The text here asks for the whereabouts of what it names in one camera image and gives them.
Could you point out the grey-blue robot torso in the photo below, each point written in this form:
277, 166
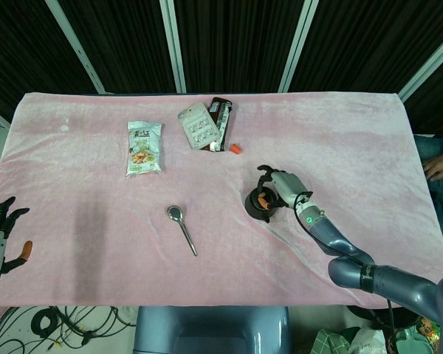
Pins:
210, 328

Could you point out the white frame post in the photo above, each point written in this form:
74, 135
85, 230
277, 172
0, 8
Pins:
173, 44
299, 44
428, 62
77, 48

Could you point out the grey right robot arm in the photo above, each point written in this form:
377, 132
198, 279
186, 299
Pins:
336, 239

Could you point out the nut snack bag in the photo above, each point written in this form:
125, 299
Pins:
144, 147

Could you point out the dark brown chocolate wrapper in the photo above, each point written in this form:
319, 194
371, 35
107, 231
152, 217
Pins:
225, 110

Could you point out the black pleated curtain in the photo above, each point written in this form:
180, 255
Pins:
236, 37

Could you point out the metal spoon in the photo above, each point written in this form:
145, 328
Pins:
175, 214

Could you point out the black round cup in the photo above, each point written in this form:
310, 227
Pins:
253, 210

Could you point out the green checkered bag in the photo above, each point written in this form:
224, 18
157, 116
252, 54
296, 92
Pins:
332, 341

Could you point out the white plastic bag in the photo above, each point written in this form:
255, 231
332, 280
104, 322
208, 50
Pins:
367, 343

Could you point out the small orange rubber cap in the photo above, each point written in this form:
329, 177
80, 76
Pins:
236, 148

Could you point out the pink plush table cloth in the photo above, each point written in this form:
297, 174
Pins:
96, 258

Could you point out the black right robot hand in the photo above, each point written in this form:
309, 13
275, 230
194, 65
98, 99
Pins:
288, 184

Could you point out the silver pill blister pack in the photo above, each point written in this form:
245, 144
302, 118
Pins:
201, 125

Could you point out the bystander bare hand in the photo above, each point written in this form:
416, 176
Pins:
441, 167

